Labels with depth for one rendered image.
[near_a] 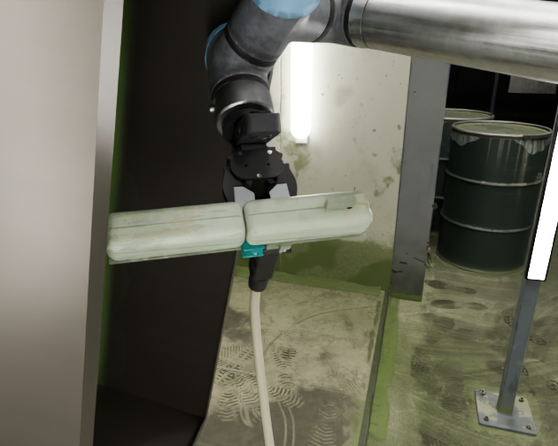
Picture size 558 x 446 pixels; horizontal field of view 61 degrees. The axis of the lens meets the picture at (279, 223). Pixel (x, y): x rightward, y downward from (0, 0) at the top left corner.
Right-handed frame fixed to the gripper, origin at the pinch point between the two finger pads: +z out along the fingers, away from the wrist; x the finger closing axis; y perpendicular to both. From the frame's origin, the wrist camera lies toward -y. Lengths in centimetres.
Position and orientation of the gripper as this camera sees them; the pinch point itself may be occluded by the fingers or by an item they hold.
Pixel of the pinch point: (269, 240)
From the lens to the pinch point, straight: 58.2
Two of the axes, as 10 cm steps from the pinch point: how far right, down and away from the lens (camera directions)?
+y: -1.5, 4.8, 8.7
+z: 1.7, 8.7, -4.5
